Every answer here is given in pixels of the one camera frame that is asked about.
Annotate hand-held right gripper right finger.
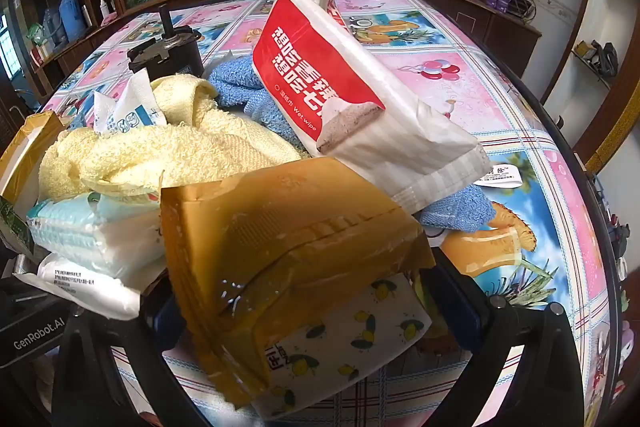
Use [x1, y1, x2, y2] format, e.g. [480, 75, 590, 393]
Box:
[422, 257, 586, 427]

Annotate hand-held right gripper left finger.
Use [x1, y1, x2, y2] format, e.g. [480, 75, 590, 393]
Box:
[52, 292, 206, 427]

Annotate blue striped white tissue pack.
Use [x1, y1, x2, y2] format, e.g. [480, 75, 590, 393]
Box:
[26, 192, 168, 280]

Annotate lemon print tissue pack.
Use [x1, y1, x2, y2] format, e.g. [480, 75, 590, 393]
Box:
[250, 274, 433, 413]

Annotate pale yellow towel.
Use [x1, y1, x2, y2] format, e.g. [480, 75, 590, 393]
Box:
[39, 74, 303, 200]

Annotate blue towel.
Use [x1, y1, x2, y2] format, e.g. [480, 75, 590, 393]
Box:
[207, 57, 523, 235]

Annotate red white wet wipe packet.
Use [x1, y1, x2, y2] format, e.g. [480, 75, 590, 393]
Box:
[250, 0, 493, 215]

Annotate white plastic packet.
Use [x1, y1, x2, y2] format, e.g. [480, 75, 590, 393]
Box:
[12, 252, 166, 320]

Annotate green printed packet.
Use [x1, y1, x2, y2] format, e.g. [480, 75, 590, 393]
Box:
[0, 197, 36, 253]

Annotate small white blue tissue packet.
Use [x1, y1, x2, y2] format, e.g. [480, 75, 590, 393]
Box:
[92, 69, 168, 138]

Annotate pink printed tablecloth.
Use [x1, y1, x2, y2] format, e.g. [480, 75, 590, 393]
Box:
[37, 0, 631, 427]

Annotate black electric motor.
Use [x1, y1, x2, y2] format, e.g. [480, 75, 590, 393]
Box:
[127, 4, 206, 82]

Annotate green white bag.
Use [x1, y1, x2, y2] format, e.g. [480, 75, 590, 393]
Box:
[25, 24, 47, 54]

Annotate dark tool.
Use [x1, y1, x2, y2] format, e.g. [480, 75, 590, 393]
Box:
[572, 39, 621, 78]

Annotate grey blue thermos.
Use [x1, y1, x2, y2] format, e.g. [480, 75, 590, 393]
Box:
[42, 7, 68, 48]

